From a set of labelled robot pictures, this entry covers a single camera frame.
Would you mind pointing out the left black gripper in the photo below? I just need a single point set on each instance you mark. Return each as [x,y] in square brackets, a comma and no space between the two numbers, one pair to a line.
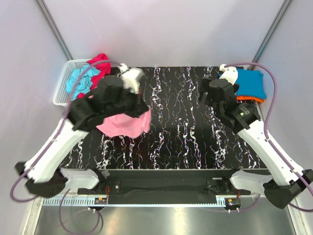
[136,107]

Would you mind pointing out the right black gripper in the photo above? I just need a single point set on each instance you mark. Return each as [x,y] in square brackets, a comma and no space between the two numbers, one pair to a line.
[208,91]

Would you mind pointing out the pink t shirt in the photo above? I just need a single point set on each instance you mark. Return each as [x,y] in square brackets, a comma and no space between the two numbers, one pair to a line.
[124,125]

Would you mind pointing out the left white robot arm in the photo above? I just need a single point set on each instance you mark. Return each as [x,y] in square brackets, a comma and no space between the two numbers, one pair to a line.
[80,120]

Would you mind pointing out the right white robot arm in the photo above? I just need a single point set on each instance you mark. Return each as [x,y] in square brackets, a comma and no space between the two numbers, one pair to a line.
[286,179]

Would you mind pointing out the folded orange t shirt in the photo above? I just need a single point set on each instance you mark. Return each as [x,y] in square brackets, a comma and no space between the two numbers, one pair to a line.
[250,98]

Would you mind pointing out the folded teal t shirt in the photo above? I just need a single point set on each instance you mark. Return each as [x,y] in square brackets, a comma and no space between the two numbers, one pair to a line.
[250,82]

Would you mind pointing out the red t shirt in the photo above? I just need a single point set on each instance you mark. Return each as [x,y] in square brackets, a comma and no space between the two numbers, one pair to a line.
[105,68]

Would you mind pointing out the light blue t shirt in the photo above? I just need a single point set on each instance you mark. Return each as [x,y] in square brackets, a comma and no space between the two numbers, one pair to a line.
[85,83]

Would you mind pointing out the white plastic basket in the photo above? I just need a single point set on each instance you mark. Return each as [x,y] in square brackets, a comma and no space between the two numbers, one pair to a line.
[60,97]

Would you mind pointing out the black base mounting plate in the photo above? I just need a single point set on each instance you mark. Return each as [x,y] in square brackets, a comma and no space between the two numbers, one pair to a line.
[120,186]

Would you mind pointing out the aluminium frame rail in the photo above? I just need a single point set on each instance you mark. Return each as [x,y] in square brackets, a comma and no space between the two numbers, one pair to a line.
[278,195]

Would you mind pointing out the white slotted cable duct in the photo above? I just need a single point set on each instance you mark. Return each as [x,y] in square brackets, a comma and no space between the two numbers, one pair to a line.
[95,202]

